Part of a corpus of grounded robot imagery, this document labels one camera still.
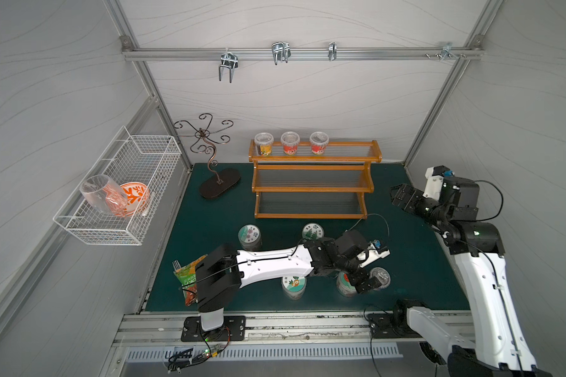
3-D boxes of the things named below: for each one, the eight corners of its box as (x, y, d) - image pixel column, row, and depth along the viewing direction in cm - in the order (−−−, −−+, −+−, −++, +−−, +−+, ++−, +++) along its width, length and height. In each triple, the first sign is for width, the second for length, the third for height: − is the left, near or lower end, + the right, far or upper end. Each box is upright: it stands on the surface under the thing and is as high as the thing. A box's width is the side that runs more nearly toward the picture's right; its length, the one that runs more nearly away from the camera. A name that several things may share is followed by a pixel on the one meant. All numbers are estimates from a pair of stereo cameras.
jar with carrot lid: (282, 300, 79) (281, 294, 74) (282, 283, 82) (281, 276, 77) (305, 300, 79) (306, 294, 74) (305, 283, 82) (306, 276, 77)
